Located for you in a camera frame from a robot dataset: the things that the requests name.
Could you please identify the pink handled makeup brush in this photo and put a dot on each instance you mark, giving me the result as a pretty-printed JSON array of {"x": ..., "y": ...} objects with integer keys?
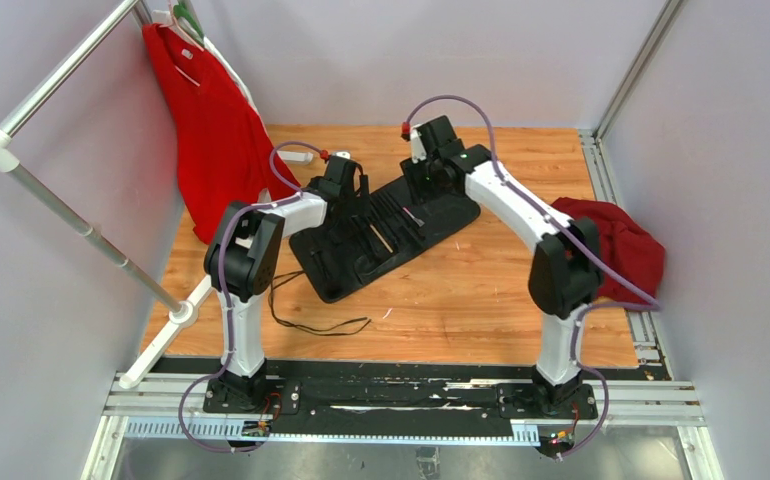
[{"x": 419, "y": 222}]

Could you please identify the aluminium frame post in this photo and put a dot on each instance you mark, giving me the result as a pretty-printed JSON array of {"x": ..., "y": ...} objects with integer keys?
[{"x": 644, "y": 56}]

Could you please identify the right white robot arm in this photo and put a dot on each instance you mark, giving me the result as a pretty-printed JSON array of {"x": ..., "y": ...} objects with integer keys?
[{"x": 564, "y": 278}]

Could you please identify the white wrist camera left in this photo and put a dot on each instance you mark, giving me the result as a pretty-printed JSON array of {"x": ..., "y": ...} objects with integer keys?
[{"x": 326, "y": 155}]

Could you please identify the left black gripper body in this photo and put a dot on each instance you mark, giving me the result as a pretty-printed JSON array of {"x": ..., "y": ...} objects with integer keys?
[{"x": 353, "y": 203}]

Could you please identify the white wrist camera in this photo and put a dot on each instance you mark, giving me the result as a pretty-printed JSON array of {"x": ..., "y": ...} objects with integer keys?
[
  {"x": 411, "y": 135},
  {"x": 326, "y": 155}
]

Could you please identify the red hanging shirt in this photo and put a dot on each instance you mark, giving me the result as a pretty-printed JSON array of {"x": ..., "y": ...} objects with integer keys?
[{"x": 222, "y": 145}]

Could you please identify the metal clothes rack pole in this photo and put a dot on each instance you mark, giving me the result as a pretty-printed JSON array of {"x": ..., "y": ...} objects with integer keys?
[{"x": 89, "y": 203}]

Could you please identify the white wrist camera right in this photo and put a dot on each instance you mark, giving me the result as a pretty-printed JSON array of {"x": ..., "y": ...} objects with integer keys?
[{"x": 411, "y": 135}]

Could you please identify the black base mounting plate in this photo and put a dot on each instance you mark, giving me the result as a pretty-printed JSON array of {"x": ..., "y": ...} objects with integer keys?
[{"x": 399, "y": 400}]

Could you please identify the green white hangers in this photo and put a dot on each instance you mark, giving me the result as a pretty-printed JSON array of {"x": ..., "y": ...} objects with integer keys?
[{"x": 178, "y": 18}]

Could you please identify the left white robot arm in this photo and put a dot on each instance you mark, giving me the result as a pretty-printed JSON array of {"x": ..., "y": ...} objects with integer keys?
[{"x": 241, "y": 263}]

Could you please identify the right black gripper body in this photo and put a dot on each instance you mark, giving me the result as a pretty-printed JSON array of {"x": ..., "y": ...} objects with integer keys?
[{"x": 424, "y": 180}]

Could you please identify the dark red crumpled cloth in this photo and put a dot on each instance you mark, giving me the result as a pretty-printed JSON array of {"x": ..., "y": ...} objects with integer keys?
[{"x": 626, "y": 247}]

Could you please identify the black makeup brush roll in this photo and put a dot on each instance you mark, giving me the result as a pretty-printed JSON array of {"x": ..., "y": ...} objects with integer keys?
[{"x": 360, "y": 258}]

